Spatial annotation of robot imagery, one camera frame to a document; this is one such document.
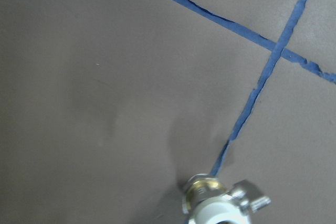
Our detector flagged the white PPR brass valve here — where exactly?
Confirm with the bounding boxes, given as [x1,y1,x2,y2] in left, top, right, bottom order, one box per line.
[182,174,271,224]

